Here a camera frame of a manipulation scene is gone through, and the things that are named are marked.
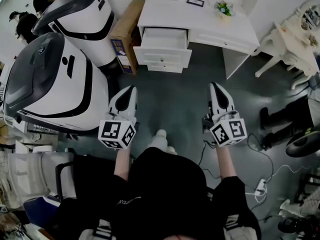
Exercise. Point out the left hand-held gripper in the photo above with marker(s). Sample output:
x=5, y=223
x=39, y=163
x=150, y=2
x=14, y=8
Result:
x=116, y=134

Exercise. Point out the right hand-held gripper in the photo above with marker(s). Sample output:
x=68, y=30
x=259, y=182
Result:
x=227, y=132

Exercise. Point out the person's right forearm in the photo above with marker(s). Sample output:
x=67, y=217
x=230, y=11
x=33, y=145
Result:
x=225, y=161

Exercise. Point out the person's left forearm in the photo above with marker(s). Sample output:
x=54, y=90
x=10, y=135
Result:
x=122, y=164

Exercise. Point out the small closed white drawer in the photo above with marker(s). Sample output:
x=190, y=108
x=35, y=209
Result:
x=175, y=68

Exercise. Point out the wide closed white drawer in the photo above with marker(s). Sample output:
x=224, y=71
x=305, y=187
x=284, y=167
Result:
x=212, y=39

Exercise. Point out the white and grey robot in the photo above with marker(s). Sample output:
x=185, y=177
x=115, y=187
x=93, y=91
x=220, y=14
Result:
x=82, y=16
x=75, y=91

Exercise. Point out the person's white shoe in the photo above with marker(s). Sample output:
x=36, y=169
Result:
x=160, y=139
x=172, y=150

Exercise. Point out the brown cardboard box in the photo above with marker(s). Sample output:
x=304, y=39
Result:
x=127, y=26

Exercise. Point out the person's black shirt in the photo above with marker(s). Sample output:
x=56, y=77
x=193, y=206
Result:
x=162, y=184

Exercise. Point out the small potted flower plant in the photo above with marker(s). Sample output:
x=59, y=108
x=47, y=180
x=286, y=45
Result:
x=224, y=8

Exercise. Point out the white ornate chair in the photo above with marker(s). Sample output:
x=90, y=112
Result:
x=295, y=44

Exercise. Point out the white power strip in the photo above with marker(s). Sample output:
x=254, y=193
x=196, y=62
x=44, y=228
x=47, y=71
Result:
x=260, y=187

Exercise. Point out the white desk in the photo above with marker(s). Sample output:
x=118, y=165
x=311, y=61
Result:
x=175, y=16

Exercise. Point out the white plastic container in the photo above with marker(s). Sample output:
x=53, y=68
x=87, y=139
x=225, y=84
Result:
x=27, y=174

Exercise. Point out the oval white framed mirror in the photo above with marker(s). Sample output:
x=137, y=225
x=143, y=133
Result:
x=310, y=14

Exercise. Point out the person's white striped trousers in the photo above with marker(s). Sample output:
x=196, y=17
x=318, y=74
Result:
x=240, y=234

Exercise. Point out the blue box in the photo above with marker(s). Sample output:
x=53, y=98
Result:
x=40, y=211

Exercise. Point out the black chair frame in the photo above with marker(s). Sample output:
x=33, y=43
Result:
x=58, y=181

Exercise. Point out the black picture frame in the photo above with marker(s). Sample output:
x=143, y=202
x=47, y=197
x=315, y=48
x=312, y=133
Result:
x=195, y=2

